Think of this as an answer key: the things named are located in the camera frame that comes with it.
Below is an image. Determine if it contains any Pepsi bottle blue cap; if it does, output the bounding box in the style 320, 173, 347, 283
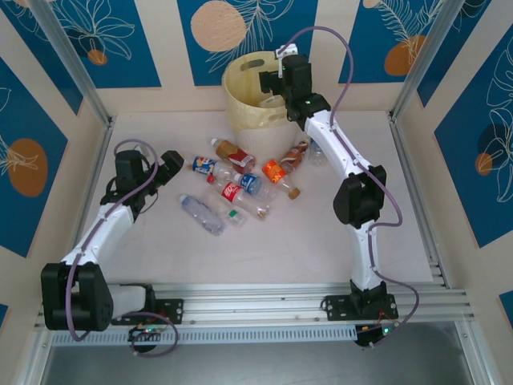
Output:
184, 155, 236, 181

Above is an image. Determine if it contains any clear ribbed water bottle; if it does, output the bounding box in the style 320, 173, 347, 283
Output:
178, 193, 228, 237

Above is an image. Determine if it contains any red label cola bottle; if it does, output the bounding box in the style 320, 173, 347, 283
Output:
206, 174, 271, 221

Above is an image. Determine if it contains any brown tea bottle red label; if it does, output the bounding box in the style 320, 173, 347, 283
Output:
211, 138, 257, 168

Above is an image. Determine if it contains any brown coffee drink bottle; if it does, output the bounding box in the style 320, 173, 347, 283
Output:
280, 138, 312, 174

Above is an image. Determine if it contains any blue label bottle white cap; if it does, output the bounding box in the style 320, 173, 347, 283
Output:
233, 172, 279, 201

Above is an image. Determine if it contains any clear bottle green cap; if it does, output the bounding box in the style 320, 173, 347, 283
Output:
206, 191, 246, 228

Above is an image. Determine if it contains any orange label bottle brown cap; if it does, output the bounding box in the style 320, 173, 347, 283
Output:
262, 159, 301, 201

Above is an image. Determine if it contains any cream plastic bin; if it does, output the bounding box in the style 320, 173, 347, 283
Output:
223, 51, 313, 132

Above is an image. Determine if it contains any left circuit board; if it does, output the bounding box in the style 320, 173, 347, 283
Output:
127, 325, 166, 342

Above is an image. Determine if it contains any circuit board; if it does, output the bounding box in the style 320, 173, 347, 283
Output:
127, 325, 166, 342
355, 323, 398, 349

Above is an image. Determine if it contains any right circuit board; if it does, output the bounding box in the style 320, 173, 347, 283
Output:
355, 323, 398, 349

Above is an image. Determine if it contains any aluminium side rail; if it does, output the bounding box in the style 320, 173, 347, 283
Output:
59, 115, 117, 298
387, 114, 449, 289

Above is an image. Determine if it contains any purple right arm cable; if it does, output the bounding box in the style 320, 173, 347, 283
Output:
286, 26, 420, 350

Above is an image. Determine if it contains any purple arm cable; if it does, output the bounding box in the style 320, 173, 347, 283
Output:
286, 26, 420, 350
66, 138, 180, 359

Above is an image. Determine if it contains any aluminium frame post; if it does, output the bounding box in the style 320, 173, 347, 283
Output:
387, 0, 468, 121
28, 0, 115, 128

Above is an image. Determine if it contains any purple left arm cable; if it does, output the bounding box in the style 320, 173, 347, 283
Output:
66, 138, 180, 359

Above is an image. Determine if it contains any aluminium base rail beam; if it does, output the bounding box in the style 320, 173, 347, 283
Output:
34, 282, 476, 329

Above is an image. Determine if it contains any grey slotted cable duct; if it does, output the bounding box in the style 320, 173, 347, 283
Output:
50, 325, 358, 347

